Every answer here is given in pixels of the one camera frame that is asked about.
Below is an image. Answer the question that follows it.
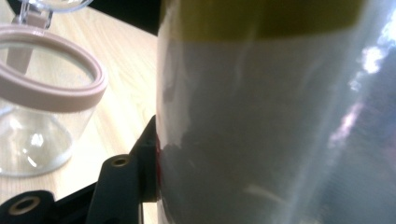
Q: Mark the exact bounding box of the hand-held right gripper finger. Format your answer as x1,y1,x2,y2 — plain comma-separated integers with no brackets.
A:
128,115,161,203

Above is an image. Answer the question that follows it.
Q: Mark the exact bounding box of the red and white sugar bag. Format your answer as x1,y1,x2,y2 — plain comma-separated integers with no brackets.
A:
155,0,396,224

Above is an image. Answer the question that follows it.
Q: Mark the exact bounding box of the clear glass jar with lid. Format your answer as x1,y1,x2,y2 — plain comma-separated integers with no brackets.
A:
0,0,109,179

